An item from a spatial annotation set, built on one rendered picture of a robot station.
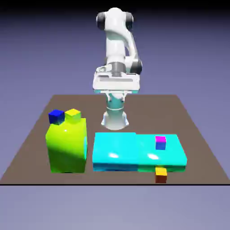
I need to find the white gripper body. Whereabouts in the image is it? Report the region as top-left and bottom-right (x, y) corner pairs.
(92, 71), (141, 94)

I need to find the small yellow cube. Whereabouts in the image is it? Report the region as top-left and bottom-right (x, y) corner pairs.
(64, 108), (82, 124)

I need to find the small blue cube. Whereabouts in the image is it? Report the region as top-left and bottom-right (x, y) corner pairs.
(48, 109), (65, 126)

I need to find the small magenta cube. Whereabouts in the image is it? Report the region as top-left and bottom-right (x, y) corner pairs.
(155, 136), (167, 150)

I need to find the small orange cube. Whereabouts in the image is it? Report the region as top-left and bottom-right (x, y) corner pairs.
(155, 167), (168, 184)

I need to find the large cyan box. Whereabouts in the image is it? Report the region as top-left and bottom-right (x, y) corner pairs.
(93, 132), (139, 172)

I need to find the large lime green box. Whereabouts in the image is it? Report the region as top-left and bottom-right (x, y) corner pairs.
(45, 117), (88, 174)

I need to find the large turquoise box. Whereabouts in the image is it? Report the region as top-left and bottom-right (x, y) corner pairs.
(135, 133), (188, 173)

